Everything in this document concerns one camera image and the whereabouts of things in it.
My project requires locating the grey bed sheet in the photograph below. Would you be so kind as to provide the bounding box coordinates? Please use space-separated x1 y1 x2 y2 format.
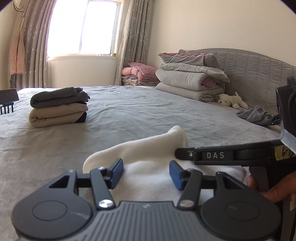
1 86 280 240

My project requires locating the white plush toy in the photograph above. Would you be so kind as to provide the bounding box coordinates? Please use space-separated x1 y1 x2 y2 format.
217 92 248 109

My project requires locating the folded beige garment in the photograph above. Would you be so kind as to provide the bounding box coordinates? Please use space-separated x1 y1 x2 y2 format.
29 103 88 128

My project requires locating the grey folded quilt stack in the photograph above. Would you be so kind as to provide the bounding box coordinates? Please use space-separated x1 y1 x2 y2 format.
156 63 230 102

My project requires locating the crumpled grey garment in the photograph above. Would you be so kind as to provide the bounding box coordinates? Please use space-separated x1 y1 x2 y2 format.
236 106 275 126

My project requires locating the grey star curtain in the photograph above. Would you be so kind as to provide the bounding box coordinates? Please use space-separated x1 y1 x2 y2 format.
113 0 154 85
10 1 56 90

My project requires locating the striped folded blanket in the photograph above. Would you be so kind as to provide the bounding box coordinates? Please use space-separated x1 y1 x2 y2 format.
121 75 160 86

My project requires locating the right grey star curtain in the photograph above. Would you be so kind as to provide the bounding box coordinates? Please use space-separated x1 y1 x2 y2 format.
113 0 154 85

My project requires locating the folded dark grey garment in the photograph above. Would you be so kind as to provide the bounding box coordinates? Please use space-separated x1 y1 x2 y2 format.
30 87 90 108

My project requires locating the landscape smartphone on stand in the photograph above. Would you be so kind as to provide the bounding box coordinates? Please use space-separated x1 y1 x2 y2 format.
0 88 19 107

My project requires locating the window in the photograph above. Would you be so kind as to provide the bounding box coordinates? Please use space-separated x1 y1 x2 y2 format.
47 1 123 60

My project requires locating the person's right hand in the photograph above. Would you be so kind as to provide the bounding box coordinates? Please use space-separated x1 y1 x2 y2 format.
247 172 296 203

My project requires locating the pink folded blanket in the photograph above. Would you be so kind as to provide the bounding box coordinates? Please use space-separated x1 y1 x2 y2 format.
121 62 158 81

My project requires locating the grey pink top pillow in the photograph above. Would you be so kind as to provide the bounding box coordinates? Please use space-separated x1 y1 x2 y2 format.
159 52 221 69

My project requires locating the blue phone stand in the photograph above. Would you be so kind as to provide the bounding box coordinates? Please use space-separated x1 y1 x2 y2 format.
0 101 14 115

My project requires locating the grey padded headboard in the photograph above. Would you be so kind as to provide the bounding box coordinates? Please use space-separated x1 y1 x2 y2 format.
196 48 295 114

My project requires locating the hanging pink jacket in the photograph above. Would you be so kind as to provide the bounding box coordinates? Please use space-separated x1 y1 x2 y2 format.
9 30 25 75

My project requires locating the left grey star curtain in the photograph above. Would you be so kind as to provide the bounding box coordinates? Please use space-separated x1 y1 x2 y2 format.
10 1 56 90

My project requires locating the folded black garment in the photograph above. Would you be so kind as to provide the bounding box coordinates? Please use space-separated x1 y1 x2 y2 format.
76 101 87 123

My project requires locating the white Winnie the Pooh sweatshirt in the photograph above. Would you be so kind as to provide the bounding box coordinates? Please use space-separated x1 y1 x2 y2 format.
82 126 247 207

